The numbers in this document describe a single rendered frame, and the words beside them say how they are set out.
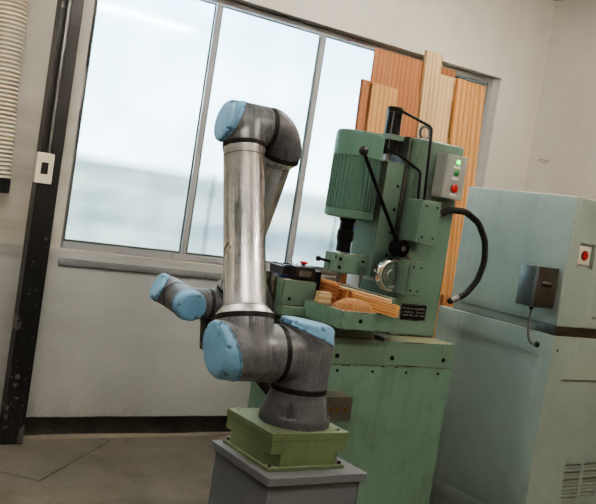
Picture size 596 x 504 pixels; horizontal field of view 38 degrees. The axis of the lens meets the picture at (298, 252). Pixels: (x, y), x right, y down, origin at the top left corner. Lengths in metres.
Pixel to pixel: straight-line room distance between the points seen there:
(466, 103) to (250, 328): 3.12
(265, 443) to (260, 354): 0.23
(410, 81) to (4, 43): 2.19
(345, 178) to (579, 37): 2.80
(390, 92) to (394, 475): 2.22
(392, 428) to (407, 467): 0.18
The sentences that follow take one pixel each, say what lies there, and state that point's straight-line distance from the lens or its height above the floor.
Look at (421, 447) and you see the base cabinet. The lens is 3.23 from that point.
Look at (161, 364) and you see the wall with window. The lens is 4.25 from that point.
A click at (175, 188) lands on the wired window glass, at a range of 4.21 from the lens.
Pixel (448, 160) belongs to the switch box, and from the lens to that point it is 3.14.
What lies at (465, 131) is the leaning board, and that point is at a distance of 5.01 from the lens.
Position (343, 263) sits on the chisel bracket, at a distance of 3.06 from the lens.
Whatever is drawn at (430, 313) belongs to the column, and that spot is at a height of 0.89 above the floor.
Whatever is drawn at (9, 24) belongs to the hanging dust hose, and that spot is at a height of 1.75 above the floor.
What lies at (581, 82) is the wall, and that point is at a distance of 5.44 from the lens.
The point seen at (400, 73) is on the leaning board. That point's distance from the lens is 4.78.
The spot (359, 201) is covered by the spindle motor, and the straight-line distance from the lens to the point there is 3.02.
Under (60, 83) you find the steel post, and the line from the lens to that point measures 3.83.
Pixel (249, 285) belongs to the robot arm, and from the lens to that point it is 2.17.
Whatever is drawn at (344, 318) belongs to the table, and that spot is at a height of 0.88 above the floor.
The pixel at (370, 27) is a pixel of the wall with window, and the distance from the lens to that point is 4.74.
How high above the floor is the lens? 1.21
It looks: 3 degrees down
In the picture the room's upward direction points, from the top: 9 degrees clockwise
